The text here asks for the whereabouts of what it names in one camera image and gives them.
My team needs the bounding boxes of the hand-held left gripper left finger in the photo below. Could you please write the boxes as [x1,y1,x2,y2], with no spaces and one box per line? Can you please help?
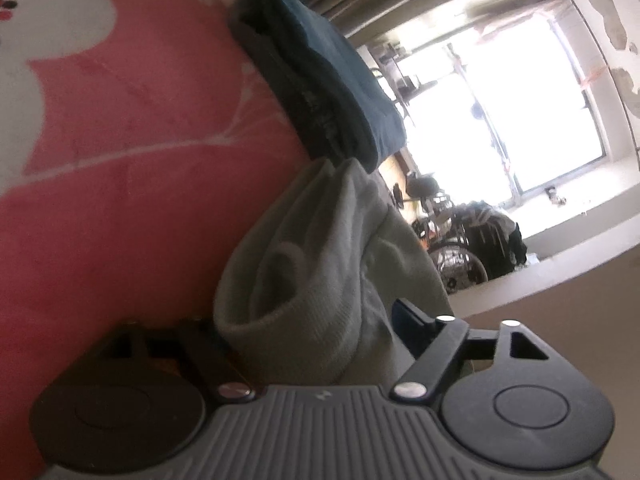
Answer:
[107,317,256,403]

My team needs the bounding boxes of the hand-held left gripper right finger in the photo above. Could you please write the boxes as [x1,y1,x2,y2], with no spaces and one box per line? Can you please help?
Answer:
[391,298,553,403]

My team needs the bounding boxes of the folded dark blue clothes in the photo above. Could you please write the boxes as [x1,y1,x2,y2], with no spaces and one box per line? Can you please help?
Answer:
[227,0,406,173]

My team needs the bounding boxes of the wheelchair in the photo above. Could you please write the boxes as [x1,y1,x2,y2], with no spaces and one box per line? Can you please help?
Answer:
[420,200,526,296]

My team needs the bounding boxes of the black swivel chair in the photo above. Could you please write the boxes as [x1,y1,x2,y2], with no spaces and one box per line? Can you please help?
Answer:
[392,171,446,211]

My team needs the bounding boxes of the pink floral blanket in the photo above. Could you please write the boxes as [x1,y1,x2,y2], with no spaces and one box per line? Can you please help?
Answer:
[0,0,321,480]

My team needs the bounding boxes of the folding table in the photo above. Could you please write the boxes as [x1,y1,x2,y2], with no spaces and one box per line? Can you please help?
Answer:
[370,42,441,116]

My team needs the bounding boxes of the large bright window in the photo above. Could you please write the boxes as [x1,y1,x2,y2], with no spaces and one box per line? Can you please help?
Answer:
[395,7,618,206]

